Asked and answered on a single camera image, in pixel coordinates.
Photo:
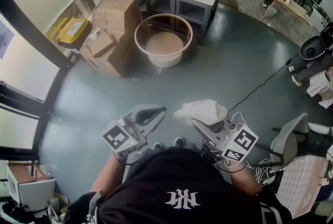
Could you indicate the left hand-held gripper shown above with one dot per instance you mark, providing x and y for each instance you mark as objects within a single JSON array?
[{"x": 115, "y": 138}]

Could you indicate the person's right forearm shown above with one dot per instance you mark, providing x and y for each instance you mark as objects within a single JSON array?
[{"x": 245, "y": 178}]

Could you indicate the white drawer cabinet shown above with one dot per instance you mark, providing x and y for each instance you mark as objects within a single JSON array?
[{"x": 33, "y": 189}]

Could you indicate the light wooden worktable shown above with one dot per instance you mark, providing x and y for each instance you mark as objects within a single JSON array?
[{"x": 291, "y": 4}]

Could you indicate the grey office chair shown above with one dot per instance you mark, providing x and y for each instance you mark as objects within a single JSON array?
[{"x": 288, "y": 139}]

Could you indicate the yellow plastic crate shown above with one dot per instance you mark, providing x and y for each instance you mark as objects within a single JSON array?
[{"x": 72, "y": 31}]

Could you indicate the checked cloth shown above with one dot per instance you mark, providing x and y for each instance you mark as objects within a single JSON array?
[{"x": 318, "y": 85}]

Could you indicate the black round appliance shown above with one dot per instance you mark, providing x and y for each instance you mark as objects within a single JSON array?
[{"x": 314, "y": 45}]

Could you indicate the printed large cardboard box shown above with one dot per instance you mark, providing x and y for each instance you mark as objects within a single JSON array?
[{"x": 114, "y": 61}]

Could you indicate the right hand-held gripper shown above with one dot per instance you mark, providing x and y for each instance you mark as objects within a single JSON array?
[{"x": 242, "y": 141}]

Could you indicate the white fluffy cloth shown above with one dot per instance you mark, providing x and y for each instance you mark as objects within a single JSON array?
[{"x": 203, "y": 112}]

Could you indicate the small flat cardboard box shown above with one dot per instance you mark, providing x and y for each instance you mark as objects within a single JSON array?
[{"x": 100, "y": 44}]

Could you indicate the black window frame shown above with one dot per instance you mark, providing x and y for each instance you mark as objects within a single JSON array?
[{"x": 33, "y": 43}]

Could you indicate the person's black shirt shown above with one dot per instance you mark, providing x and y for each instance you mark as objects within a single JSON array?
[{"x": 177, "y": 178}]

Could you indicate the person's left forearm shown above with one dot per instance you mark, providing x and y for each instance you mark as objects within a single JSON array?
[{"x": 106, "y": 176}]

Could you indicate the paper window notice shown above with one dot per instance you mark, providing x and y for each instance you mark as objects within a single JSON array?
[{"x": 5, "y": 39}]

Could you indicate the person's left shoe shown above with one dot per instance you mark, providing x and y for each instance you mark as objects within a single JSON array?
[{"x": 158, "y": 146}]

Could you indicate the pink patterned board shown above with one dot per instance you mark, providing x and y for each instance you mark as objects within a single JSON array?
[{"x": 301, "y": 186}]

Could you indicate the black wrist band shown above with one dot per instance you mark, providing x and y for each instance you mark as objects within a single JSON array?
[{"x": 234, "y": 169}]

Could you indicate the tall plain cardboard box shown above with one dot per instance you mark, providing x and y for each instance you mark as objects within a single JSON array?
[{"x": 114, "y": 14}]

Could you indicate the person's shoe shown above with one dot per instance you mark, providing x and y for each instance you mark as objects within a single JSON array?
[
  {"x": 179, "y": 142},
  {"x": 158, "y": 146}
]

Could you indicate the person's right shoe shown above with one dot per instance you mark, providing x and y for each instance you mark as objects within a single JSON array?
[{"x": 179, "y": 142}]

